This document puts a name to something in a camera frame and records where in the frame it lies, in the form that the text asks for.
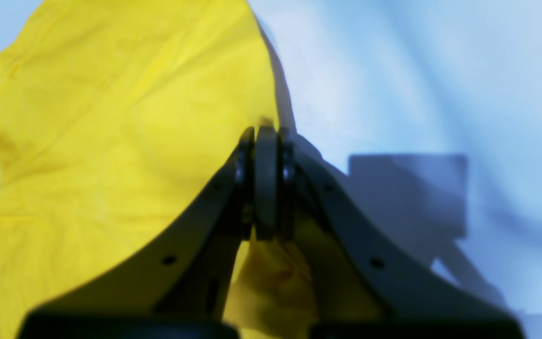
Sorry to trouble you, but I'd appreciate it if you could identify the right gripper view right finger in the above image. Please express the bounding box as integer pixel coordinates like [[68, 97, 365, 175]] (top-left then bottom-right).
[[255, 126, 523, 339]]

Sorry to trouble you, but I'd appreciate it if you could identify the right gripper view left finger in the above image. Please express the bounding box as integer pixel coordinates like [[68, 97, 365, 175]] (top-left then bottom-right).
[[18, 127, 255, 339]]

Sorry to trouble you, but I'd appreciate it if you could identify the orange T-shirt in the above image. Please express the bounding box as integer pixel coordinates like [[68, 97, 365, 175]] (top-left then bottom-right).
[[0, 0, 384, 339]]

